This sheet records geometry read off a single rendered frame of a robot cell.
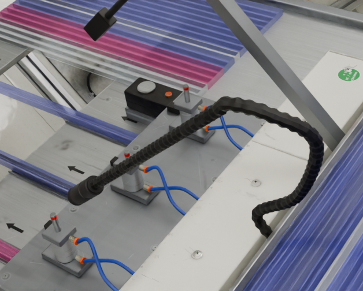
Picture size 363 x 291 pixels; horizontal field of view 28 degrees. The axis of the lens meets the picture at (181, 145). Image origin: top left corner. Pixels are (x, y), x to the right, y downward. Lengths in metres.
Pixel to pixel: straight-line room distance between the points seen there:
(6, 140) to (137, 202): 1.29
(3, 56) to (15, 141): 0.90
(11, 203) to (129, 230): 0.21
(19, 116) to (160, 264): 1.43
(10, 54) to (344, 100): 0.55
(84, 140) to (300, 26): 0.38
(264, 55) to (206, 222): 0.17
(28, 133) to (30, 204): 1.18
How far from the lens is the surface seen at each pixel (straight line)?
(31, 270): 0.75
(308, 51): 1.06
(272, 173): 0.76
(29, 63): 1.78
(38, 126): 2.09
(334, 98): 0.85
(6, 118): 2.07
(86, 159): 0.93
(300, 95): 0.73
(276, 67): 0.72
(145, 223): 0.75
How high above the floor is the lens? 1.86
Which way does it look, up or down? 55 degrees down
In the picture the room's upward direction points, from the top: 60 degrees clockwise
